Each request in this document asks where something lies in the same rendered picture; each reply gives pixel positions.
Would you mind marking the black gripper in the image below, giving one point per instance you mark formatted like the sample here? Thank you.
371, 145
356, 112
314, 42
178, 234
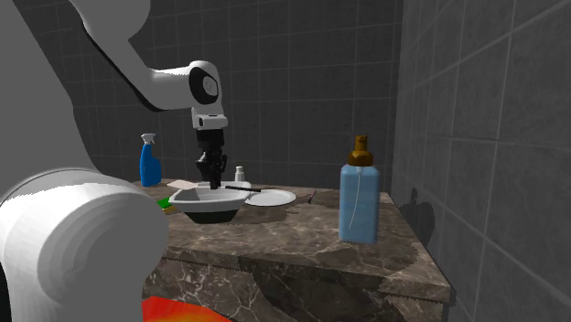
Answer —
210, 145

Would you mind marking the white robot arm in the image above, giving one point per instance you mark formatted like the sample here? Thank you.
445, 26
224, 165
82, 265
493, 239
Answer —
67, 241

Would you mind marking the small white bottle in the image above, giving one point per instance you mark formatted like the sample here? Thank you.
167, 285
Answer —
239, 174

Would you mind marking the beige flat cloth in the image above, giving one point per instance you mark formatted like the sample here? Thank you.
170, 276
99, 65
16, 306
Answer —
182, 183

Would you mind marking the thin black stick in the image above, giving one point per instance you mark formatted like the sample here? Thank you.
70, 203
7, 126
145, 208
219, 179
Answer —
244, 189

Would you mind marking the white bowl black base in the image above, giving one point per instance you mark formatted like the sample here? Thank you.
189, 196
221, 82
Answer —
205, 201

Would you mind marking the blue spray bottle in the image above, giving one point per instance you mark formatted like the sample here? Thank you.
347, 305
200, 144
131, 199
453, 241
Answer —
150, 167

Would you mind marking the green and yellow sponge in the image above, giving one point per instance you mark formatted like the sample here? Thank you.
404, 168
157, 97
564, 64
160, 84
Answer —
164, 203

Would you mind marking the white round plate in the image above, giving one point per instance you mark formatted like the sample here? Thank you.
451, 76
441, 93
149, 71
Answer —
271, 197

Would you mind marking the pink and black toothbrush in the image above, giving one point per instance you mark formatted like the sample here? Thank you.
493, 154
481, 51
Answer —
311, 197

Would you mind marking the blue soap dispenser brown pump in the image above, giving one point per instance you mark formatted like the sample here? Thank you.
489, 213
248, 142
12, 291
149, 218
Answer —
359, 205

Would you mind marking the red robot stand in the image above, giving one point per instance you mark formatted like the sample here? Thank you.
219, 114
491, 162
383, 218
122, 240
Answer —
178, 312

